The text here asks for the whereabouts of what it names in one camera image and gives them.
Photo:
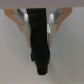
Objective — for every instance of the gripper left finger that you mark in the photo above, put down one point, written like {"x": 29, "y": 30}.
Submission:
{"x": 20, "y": 20}

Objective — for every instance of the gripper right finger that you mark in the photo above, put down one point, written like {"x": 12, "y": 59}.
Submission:
{"x": 56, "y": 20}

